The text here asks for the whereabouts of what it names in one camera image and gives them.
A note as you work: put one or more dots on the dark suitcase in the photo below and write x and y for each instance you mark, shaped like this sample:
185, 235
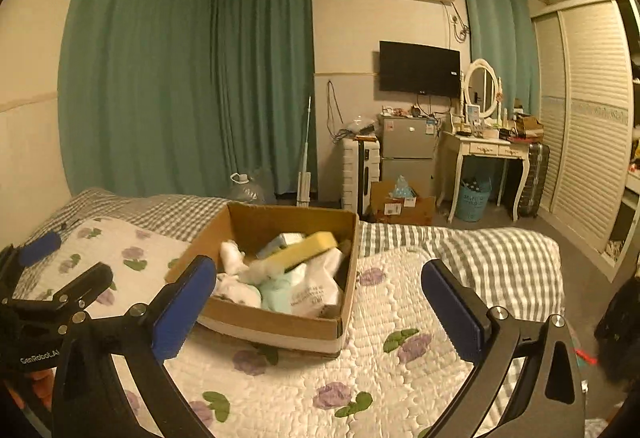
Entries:
538, 160

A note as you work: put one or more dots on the white drawer cabinet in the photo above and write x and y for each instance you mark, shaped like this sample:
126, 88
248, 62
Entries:
361, 160

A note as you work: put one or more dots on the black wall television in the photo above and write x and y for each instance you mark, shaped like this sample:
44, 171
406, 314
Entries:
418, 69

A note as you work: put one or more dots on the blue tissue pack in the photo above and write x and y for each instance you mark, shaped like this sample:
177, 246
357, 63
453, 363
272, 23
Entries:
280, 242

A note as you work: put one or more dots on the white green wet wipes pack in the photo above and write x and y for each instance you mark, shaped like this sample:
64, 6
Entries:
309, 290

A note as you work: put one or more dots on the white oval mirror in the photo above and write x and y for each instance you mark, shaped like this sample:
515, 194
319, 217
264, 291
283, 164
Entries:
482, 87

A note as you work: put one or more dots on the white louvered wardrobe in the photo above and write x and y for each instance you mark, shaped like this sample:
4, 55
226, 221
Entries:
586, 104

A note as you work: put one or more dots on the silver small refrigerator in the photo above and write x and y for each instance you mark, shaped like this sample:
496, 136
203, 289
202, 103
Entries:
408, 148

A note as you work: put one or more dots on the white floral quilt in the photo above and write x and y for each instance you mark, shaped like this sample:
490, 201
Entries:
397, 371

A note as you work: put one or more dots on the left hand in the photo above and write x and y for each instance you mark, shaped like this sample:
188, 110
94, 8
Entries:
40, 382

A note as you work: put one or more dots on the blue laundry basket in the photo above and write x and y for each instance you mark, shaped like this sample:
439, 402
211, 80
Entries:
472, 201

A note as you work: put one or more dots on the yellow sponge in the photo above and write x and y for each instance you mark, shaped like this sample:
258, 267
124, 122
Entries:
286, 259

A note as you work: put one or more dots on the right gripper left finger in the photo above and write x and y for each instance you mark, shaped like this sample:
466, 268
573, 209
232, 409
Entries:
175, 309

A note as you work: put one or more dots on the white plush toy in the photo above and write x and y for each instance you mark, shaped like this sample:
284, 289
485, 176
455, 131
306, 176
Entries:
239, 283

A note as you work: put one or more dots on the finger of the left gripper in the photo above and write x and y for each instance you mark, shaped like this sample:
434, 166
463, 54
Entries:
74, 296
31, 253

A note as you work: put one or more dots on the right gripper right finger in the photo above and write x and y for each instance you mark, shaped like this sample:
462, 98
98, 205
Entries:
462, 314

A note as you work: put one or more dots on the green curtain right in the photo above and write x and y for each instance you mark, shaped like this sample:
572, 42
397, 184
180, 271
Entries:
502, 33

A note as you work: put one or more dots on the green curtain left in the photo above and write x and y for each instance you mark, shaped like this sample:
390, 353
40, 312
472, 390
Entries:
174, 96

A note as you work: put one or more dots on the brown floor cardboard box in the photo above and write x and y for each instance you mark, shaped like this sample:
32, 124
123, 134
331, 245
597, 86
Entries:
419, 210

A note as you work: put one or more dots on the white dressing table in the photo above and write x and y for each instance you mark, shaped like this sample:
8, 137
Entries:
455, 150

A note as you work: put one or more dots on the grey checked bed sheet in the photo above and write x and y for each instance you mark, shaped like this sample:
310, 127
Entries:
512, 267

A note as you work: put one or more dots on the green curtain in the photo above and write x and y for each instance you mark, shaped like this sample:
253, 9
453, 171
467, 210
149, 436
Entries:
502, 33
174, 96

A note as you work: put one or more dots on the clear water jug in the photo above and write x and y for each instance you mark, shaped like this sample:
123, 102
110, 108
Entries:
245, 189

